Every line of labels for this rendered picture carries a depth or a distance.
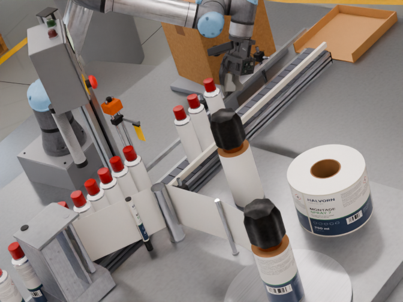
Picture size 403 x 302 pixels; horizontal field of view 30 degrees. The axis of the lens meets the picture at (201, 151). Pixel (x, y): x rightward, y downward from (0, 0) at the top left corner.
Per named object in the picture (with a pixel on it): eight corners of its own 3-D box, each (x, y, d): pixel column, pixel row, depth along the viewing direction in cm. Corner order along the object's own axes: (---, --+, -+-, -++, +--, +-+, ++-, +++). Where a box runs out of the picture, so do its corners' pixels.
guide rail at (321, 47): (114, 242, 213) (112, 238, 211) (111, 241, 213) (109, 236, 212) (327, 47, 266) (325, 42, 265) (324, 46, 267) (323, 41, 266)
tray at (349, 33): (354, 63, 265) (352, 53, 263) (295, 52, 282) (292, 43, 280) (397, 20, 280) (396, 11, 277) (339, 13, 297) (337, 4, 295)
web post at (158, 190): (178, 245, 207) (157, 194, 196) (167, 240, 210) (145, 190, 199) (189, 234, 209) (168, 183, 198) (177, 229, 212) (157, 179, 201)
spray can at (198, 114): (210, 156, 236) (192, 102, 224) (198, 152, 239) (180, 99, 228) (220, 146, 238) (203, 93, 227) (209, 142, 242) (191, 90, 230)
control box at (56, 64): (57, 115, 199) (27, 54, 188) (53, 87, 213) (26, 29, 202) (93, 102, 199) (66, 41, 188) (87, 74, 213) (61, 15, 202)
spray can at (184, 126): (197, 168, 233) (178, 114, 221) (185, 163, 236) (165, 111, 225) (208, 157, 235) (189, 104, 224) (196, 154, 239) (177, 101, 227)
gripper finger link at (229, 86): (231, 103, 242) (235, 76, 239) (217, 98, 246) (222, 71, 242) (237, 102, 244) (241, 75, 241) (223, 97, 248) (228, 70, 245)
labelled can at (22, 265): (42, 309, 201) (11, 255, 190) (32, 302, 205) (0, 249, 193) (57, 296, 204) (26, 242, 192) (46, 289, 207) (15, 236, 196)
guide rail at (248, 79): (92, 222, 214) (90, 218, 214) (89, 220, 215) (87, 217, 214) (307, 31, 268) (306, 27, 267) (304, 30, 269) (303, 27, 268)
